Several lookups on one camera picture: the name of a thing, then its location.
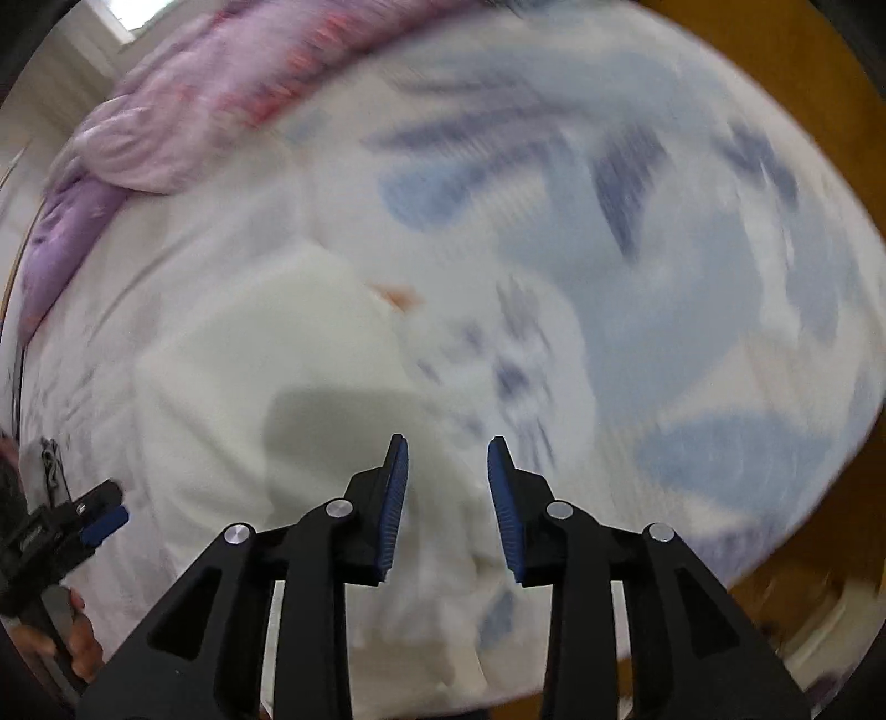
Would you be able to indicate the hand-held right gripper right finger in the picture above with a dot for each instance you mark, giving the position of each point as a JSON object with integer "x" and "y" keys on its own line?
{"x": 502, "y": 512}

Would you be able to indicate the white knit garment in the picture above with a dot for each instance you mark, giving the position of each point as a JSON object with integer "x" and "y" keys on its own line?
{"x": 277, "y": 332}

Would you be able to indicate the blue leaf print blanket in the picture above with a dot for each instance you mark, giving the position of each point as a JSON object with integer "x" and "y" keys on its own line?
{"x": 657, "y": 277}

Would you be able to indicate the window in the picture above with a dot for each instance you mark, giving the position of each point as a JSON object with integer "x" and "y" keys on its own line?
{"x": 138, "y": 14}

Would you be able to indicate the purple floral quilt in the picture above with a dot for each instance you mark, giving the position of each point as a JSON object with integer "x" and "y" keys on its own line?
{"x": 138, "y": 138}

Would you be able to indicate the person's left hand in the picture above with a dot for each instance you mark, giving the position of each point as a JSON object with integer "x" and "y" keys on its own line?
{"x": 86, "y": 644}

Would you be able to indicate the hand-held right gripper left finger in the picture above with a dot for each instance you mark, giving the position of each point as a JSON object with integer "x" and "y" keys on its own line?
{"x": 391, "y": 512}

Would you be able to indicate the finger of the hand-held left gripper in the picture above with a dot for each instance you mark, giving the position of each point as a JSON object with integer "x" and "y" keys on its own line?
{"x": 107, "y": 520}

